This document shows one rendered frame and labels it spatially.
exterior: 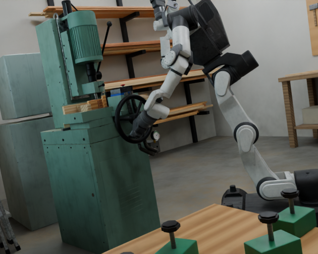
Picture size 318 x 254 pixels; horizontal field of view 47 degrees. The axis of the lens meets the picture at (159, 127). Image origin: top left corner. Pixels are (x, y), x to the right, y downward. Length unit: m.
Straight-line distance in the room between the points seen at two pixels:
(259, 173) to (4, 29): 3.43
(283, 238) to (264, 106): 4.68
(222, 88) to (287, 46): 3.19
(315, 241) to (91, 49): 1.73
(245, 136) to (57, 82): 1.27
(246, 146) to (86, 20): 1.22
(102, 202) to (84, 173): 0.21
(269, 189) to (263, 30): 3.54
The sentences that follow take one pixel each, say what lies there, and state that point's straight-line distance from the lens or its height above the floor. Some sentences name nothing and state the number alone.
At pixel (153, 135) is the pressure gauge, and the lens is 2.37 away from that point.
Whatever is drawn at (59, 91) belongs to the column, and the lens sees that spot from 2.52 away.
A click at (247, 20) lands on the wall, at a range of 5.62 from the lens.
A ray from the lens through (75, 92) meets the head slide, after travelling 2.43.
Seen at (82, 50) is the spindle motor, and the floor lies 1.27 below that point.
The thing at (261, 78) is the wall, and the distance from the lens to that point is 5.50.
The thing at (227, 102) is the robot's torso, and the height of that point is 0.82.
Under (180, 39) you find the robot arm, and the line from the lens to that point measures 1.87.
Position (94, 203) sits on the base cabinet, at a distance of 2.26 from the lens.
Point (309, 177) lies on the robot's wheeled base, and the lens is 2.24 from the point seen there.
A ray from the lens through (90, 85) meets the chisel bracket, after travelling 2.35.
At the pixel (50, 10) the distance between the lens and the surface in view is 4.46.
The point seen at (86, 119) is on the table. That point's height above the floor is 0.86.
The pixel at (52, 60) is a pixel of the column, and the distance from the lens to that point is 2.55.
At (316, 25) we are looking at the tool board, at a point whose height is 1.40.
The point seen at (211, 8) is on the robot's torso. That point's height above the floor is 1.35.
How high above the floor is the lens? 0.96
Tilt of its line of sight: 6 degrees down
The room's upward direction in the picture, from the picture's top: 9 degrees counter-clockwise
